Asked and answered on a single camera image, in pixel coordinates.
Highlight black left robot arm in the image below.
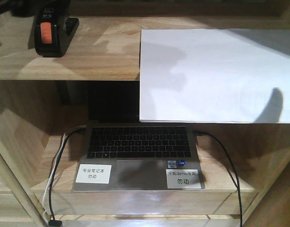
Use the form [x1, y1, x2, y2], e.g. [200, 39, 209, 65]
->
[0, 0, 41, 17]

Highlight wooden shelf unit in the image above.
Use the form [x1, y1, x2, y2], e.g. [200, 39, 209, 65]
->
[0, 0, 290, 227]

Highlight silver laptop black keyboard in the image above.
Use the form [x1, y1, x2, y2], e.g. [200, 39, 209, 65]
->
[73, 81, 205, 192]

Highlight black cable right of laptop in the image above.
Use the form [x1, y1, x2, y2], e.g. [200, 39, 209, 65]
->
[192, 130, 244, 227]

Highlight black cable of laptop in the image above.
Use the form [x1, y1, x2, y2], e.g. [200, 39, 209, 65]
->
[192, 130, 244, 227]
[48, 127, 85, 227]

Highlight white label left palmrest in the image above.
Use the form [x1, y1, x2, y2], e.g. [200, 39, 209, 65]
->
[75, 164, 111, 184]

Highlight white label right palmrest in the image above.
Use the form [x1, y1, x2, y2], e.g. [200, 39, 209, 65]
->
[166, 169, 202, 190]

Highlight white label palmrest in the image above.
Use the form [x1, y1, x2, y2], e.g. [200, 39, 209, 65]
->
[166, 169, 202, 190]
[75, 164, 111, 184]

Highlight white cable left of laptop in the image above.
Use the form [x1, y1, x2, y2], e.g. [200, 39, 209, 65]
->
[42, 133, 67, 224]

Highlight black cable left of laptop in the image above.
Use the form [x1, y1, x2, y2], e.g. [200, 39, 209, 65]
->
[48, 127, 85, 227]

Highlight black stapler orange button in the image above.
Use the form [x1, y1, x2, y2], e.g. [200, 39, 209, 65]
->
[34, 0, 79, 58]

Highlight white paper sheets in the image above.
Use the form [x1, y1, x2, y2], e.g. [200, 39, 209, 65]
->
[139, 29, 290, 123]

